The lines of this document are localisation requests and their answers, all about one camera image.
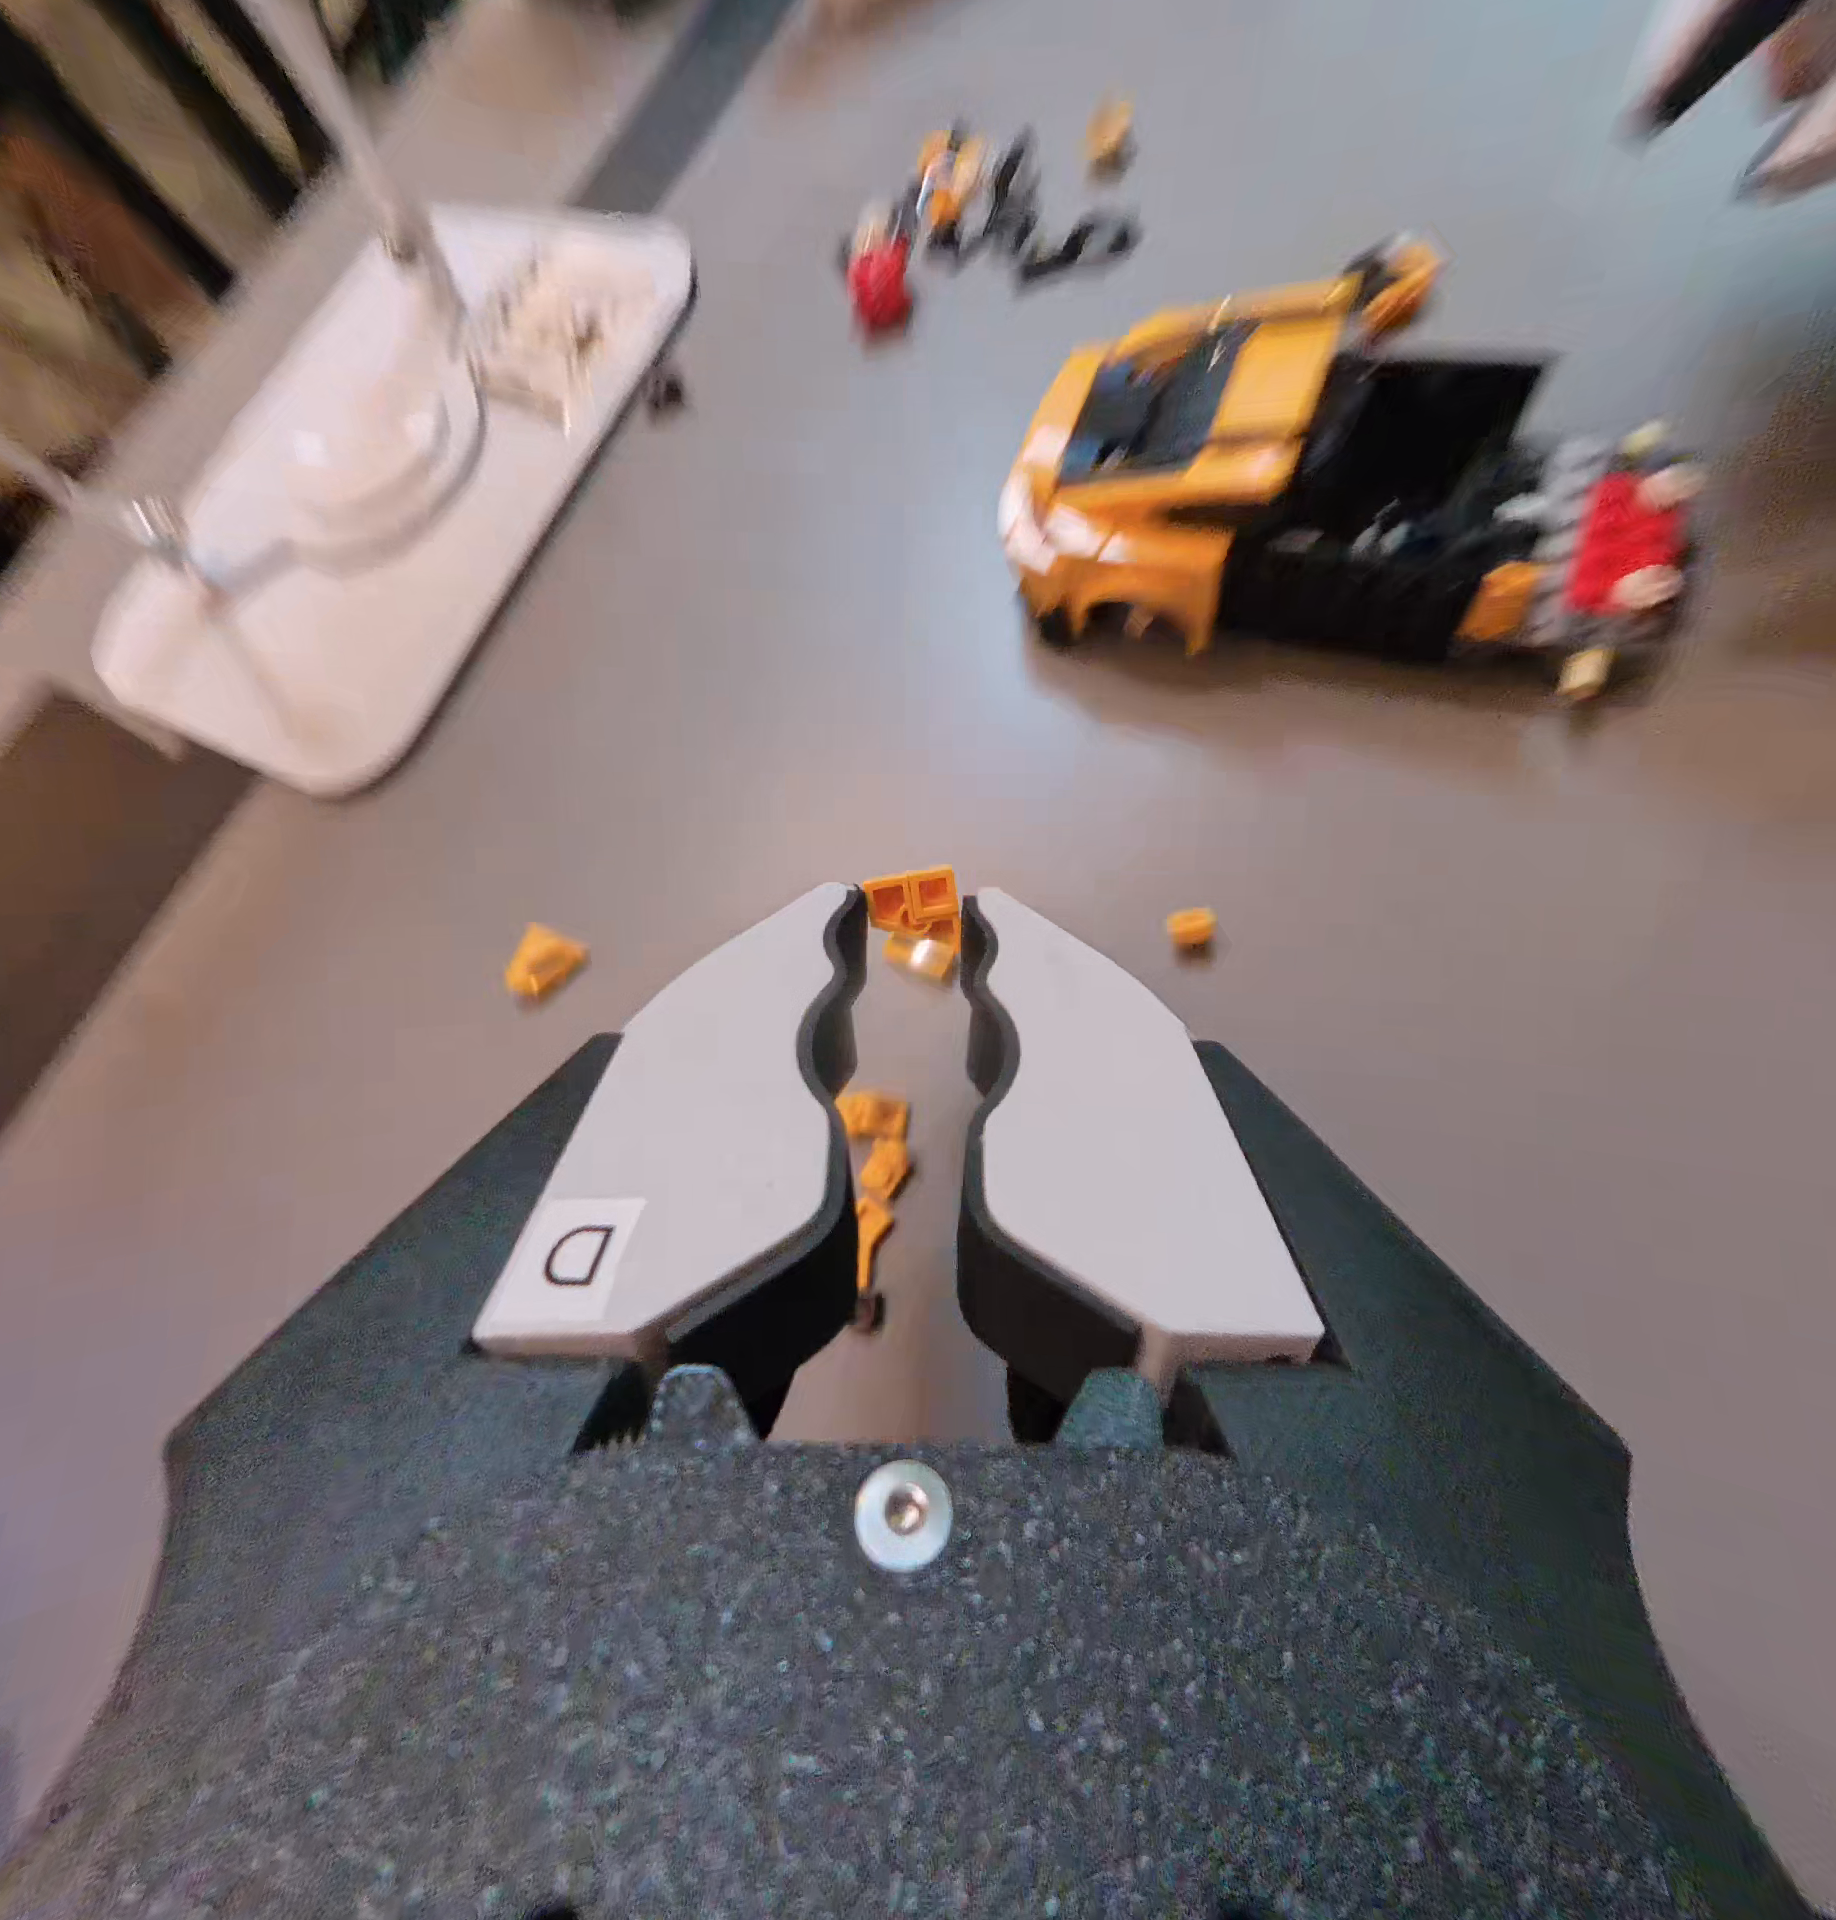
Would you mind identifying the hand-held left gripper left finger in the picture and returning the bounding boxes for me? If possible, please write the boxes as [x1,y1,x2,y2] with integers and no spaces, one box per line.
[472,882,868,1367]

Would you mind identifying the red lego seat piece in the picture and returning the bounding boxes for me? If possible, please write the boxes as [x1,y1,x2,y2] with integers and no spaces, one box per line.
[843,209,920,333]

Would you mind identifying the lego sticker sheet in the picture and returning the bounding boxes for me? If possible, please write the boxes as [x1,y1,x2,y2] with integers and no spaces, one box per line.
[476,245,619,428]

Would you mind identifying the orange lego pieces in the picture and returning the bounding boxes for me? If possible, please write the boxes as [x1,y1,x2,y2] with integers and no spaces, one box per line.
[506,904,1217,1294]

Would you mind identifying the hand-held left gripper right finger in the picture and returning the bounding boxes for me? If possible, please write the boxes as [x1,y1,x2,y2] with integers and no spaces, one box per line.
[956,886,1329,1373]

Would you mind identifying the pile of small lego parts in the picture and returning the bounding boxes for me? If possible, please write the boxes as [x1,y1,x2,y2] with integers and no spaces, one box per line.
[910,127,1048,263]

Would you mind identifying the black lego arch piece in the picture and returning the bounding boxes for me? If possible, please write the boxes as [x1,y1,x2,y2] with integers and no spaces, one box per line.
[1016,209,1144,287]

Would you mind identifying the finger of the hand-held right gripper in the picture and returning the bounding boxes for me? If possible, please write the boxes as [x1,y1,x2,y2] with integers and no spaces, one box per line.
[1620,0,1821,138]
[1736,52,1836,204]

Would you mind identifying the yellow black lego car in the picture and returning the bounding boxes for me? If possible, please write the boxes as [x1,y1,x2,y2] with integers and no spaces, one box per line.
[1001,269,1707,707]

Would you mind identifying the white stand base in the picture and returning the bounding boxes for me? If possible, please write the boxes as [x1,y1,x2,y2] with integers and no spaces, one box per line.
[90,202,699,797]

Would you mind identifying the bent metal stand rod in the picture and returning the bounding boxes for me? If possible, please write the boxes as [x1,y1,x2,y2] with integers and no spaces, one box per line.
[0,404,237,587]

